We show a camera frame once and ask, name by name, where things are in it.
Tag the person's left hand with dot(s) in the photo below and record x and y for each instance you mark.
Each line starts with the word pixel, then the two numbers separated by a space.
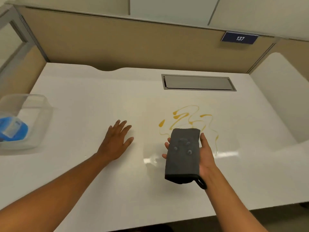
pixel 114 144

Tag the person's right hand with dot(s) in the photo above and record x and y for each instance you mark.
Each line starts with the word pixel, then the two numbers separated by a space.
pixel 207 161

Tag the person's left middle finger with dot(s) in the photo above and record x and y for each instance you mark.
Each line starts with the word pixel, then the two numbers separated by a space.
pixel 122 126

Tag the person's left little finger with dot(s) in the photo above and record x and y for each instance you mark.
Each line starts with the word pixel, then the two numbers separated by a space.
pixel 109 130

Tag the person's left thumb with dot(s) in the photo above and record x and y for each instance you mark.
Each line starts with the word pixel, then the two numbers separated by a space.
pixel 128 142

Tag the person's right thumb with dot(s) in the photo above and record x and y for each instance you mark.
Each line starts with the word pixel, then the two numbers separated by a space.
pixel 204 142

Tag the dark grey cloth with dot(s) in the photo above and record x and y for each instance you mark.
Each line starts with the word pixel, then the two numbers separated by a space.
pixel 182 161

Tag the person's right forearm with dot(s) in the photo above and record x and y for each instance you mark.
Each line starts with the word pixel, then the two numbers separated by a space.
pixel 229 205

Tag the person's left forearm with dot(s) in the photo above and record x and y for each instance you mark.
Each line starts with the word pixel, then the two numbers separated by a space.
pixel 55 193

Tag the yellow liquid spill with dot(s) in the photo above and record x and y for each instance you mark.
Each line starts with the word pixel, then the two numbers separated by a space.
pixel 179 115

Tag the clear plastic container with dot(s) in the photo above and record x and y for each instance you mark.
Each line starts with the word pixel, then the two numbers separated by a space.
pixel 36 118

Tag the beige desk partition panel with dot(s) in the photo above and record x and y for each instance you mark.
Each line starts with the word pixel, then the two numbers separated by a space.
pixel 125 43

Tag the blue plastic bottle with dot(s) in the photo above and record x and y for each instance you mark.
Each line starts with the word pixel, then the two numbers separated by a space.
pixel 13 130

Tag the dark blue number sign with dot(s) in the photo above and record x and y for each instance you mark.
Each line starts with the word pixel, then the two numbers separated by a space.
pixel 239 38

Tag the grey framed glass partition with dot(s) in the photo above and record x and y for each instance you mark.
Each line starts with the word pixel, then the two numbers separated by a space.
pixel 17 48

